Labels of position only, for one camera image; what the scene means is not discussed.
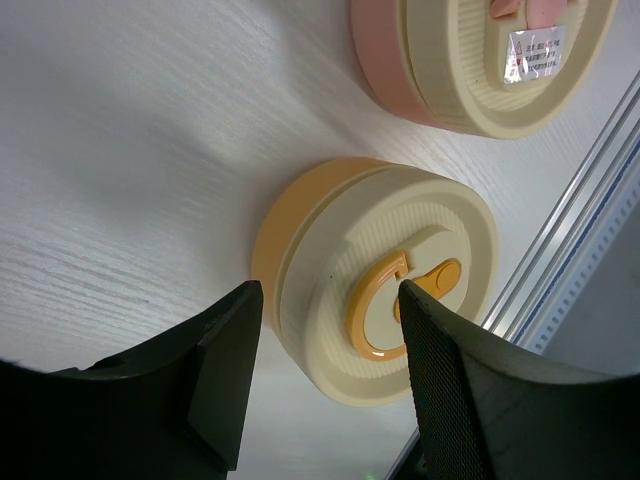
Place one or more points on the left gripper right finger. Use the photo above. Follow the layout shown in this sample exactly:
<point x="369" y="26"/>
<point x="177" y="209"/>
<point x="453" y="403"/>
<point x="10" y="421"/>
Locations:
<point x="488" y="409"/>

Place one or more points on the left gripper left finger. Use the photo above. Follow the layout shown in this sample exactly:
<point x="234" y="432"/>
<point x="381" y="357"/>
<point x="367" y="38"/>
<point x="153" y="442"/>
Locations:
<point x="172" y="407"/>

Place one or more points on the orange lunch container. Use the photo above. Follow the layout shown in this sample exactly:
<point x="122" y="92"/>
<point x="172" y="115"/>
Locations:
<point x="291" y="215"/>

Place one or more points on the cream lid orange handle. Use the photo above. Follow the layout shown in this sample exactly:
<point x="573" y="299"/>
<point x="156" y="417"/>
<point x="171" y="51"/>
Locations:
<point x="338" y="306"/>

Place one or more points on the cream lid pink handle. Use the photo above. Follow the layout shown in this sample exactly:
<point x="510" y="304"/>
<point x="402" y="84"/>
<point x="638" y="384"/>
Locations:
<point x="496" y="76"/>

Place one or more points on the pink lunch container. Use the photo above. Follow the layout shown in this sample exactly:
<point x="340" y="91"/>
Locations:
<point x="379" y="30"/>

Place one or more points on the aluminium front rail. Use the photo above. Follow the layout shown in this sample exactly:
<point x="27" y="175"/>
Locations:
<point x="613" y="159"/>

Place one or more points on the perforated cable duct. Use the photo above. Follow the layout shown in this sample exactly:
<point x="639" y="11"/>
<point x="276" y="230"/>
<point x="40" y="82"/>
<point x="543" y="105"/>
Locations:
<point x="578" y="268"/>

